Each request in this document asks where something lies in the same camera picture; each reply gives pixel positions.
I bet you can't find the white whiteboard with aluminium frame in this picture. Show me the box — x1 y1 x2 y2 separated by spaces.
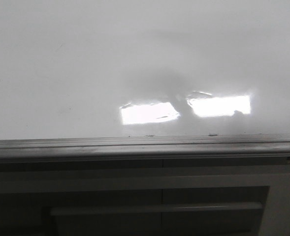
0 0 290 162

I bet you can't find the grey cabinet with drawer handle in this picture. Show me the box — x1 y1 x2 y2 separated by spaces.
0 156 290 236

